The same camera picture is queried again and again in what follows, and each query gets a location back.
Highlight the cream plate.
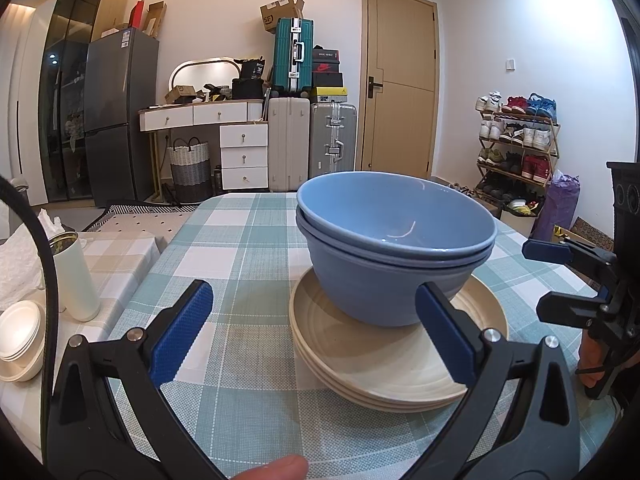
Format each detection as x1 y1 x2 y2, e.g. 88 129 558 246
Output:
297 345 493 414
290 265 509 395
292 330 502 404

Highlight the yellow shoe box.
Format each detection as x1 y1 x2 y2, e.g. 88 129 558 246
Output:
314 86 350 104

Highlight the woven grey white basket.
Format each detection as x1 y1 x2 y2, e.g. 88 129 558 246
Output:
167 137 213 204

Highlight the beige checked cloth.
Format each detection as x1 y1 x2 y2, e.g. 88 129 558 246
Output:
0 232 168 461

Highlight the black cable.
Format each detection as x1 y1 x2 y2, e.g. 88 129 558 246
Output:
0 175 63 461

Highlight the person's right hand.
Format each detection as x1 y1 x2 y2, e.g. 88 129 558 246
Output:
578 330 609 389

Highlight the black white dotted mat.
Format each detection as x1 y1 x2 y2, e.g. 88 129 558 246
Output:
82 202 203 235

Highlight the white tumbler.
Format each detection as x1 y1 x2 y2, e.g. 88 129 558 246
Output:
48 232 101 322

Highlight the purple bag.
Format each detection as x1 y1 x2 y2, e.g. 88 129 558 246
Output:
531 174 581 242

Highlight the silver suitcase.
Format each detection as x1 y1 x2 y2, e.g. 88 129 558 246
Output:
309 102 359 180

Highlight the teal suitcase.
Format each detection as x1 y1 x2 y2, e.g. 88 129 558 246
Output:
272 17 315 99

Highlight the teal checked tablecloth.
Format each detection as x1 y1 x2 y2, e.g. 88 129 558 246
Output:
107 191 621 480

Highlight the stack of small white dishes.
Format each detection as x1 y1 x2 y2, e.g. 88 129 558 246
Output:
0 300 44 361

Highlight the patterned cardboard sheet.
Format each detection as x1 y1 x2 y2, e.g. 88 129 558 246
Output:
552 217 614 252

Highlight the light blue bowl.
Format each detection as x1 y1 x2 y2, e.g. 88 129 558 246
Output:
296 172 497 257

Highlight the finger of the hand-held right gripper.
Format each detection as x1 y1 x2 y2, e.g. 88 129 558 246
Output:
537 293 614 329
522 239 619 281

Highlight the person's left hand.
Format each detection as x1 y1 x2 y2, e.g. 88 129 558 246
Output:
234 454 309 480

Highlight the beige suitcase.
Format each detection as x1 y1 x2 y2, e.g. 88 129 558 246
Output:
268 96 311 192

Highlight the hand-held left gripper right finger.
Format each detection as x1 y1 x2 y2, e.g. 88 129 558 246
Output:
405 281 581 480

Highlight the wooden shoe rack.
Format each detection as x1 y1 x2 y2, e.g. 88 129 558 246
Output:
475 92 561 219

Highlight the arched mirror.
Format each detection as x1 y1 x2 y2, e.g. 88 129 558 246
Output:
167 57 242 104

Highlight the group of shoes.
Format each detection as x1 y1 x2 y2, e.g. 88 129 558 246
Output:
475 91 558 217

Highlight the grey refrigerator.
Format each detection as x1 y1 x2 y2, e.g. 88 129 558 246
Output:
84 27 160 208

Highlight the dark glass cabinet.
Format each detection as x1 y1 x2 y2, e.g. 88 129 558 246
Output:
39 0 133 204

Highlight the white dresser with drawers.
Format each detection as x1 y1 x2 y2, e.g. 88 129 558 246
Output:
139 100 270 191

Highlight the open cardboard box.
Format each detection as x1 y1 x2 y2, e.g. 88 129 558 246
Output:
260 0 306 35

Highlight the wooden door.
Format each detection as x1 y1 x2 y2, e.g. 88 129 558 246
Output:
361 0 439 179

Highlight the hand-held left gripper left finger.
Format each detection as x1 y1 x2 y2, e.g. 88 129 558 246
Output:
42 279 226 480

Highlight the flat cardboard box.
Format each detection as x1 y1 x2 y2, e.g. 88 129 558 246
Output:
145 2 168 39

